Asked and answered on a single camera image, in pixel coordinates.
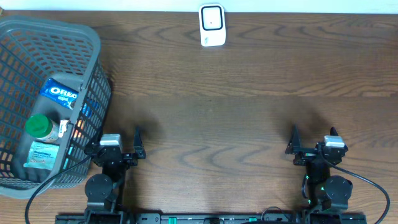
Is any white barcode scanner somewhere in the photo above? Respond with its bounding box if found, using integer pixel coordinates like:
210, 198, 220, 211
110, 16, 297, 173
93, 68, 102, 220
198, 4, 226, 47

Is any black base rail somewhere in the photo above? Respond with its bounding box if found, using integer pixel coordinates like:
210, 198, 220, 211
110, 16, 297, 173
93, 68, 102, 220
54, 211, 367, 224

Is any blue Oreo cookie pack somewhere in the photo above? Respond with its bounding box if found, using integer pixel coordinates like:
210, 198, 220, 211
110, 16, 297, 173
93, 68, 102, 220
39, 78, 78, 110

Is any left black cable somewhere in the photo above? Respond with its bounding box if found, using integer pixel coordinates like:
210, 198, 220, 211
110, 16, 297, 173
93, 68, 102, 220
24, 154, 93, 224

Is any green lid jar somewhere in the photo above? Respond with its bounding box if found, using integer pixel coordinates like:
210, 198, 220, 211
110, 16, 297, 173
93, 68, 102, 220
25, 114, 59, 142

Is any grey plastic basket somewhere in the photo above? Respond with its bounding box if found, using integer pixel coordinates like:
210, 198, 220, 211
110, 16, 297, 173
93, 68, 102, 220
1, 16, 111, 199

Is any right black cable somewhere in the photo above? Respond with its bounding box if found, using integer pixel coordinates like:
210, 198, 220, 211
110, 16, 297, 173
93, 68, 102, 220
318, 149, 391, 224

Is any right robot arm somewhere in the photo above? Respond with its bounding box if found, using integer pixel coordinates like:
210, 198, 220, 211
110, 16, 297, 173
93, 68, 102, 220
285, 126, 353, 223

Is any black cable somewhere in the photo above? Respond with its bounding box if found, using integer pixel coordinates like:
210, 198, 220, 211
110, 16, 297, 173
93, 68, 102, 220
24, 154, 93, 224
318, 149, 391, 224

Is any small orange snack packet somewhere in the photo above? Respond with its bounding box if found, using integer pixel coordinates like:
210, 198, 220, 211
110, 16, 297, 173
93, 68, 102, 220
58, 119, 70, 138

